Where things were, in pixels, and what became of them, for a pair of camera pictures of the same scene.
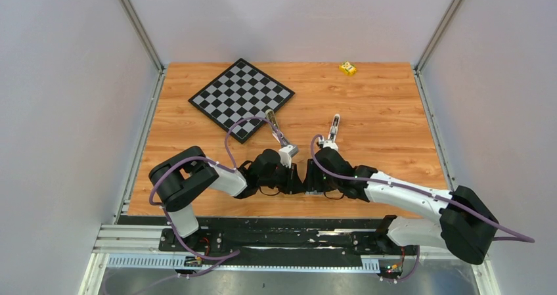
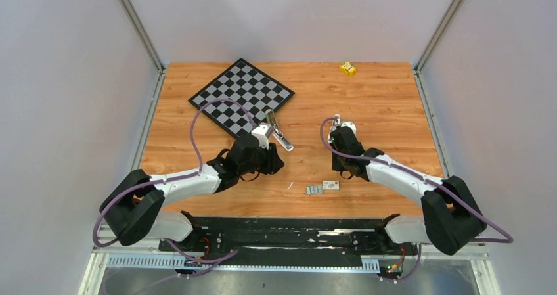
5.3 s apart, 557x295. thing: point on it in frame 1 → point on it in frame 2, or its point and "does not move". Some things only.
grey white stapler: [276, 131] does not move
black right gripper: [312, 180] → [335, 165]
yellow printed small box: [348, 68] does not move
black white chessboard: [242, 90] does not move
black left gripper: [293, 184] → [272, 162]
